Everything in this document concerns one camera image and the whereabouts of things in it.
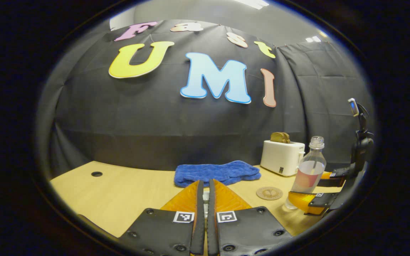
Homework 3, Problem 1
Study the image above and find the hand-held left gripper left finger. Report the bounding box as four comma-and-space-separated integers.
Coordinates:
118, 180, 205, 256

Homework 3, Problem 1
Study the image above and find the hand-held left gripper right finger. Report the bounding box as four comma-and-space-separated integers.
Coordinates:
207, 178, 294, 256

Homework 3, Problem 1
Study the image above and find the clear plastic water bottle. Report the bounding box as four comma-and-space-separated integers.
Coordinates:
285, 136, 327, 210

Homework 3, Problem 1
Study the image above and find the round wooden coaster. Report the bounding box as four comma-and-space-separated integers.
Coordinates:
256, 187, 283, 201

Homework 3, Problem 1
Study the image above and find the blue towel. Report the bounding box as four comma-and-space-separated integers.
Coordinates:
174, 160, 261, 188

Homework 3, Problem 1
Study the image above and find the white toaster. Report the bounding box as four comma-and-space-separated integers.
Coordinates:
261, 140, 305, 177

